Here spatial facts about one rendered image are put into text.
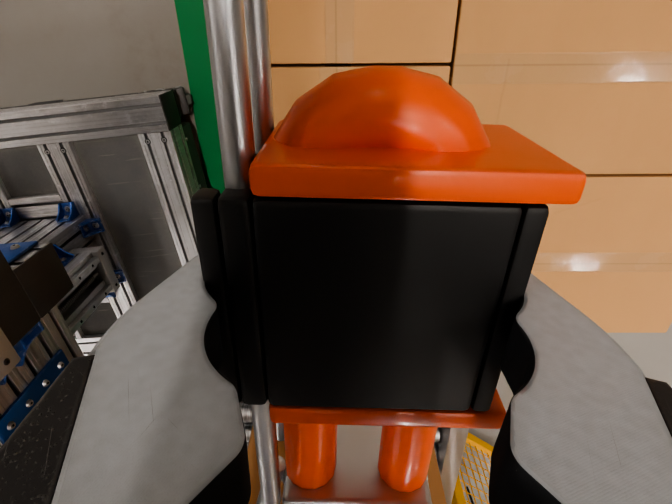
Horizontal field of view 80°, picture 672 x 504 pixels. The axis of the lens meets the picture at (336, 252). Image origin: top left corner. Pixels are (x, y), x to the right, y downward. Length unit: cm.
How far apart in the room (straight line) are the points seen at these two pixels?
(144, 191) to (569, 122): 107
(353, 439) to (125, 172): 117
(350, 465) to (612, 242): 90
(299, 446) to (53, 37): 146
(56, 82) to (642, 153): 153
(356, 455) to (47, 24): 147
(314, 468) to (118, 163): 119
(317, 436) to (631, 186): 90
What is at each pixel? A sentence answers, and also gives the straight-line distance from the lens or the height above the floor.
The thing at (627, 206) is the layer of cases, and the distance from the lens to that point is 101.
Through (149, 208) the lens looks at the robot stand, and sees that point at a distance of 132.
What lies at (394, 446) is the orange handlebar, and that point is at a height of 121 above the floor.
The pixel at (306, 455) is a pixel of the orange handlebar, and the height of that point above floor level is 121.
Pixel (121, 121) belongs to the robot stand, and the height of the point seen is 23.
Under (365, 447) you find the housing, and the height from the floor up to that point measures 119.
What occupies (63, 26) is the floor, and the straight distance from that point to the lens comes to 153.
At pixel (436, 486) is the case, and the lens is 94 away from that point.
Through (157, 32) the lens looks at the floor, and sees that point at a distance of 141.
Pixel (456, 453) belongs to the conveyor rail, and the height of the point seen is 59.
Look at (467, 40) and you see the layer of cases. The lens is 79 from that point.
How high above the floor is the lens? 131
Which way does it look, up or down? 61 degrees down
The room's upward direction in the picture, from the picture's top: 179 degrees counter-clockwise
